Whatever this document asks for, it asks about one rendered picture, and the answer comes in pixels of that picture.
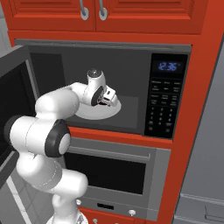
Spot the grey cupboard door handle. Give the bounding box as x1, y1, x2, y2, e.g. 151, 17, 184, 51
79, 0, 90, 21
98, 0, 109, 21

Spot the grey oven door handle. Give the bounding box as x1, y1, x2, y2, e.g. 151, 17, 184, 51
67, 145, 151, 164

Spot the red cupboard door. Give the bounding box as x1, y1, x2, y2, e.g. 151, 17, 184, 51
1, 0, 96, 33
95, 0, 210, 35

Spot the grey fridge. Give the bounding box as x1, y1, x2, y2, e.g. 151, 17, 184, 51
171, 36, 224, 224

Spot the black microwave door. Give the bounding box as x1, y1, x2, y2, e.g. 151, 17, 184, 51
0, 45, 40, 189

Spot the red cabinet housing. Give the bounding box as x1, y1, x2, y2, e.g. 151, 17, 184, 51
7, 0, 224, 224

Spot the grey built-in oven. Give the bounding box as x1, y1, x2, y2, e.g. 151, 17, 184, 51
60, 136, 172, 221

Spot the white microwave turntable plate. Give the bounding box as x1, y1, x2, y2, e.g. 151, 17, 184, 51
73, 94, 123, 121

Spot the black and grey microwave oven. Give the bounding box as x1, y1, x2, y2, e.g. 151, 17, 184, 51
14, 38, 193, 141

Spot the red drawer front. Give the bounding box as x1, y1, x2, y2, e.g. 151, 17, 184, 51
78, 206, 159, 224

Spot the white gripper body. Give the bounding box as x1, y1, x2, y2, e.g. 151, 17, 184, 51
102, 87, 118, 107

